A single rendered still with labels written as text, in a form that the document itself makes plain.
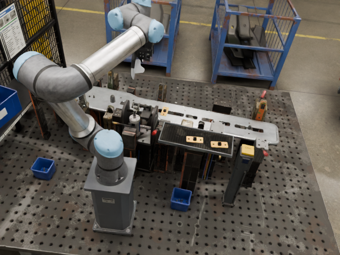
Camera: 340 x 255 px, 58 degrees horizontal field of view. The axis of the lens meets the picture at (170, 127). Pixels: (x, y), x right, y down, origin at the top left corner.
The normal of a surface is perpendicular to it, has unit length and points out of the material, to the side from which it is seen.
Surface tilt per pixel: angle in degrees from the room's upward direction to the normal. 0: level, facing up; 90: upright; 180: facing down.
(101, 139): 8
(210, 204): 0
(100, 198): 90
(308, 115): 0
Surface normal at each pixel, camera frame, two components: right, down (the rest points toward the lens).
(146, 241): 0.07, -0.71
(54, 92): 0.11, 0.54
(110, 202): -0.09, 0.69
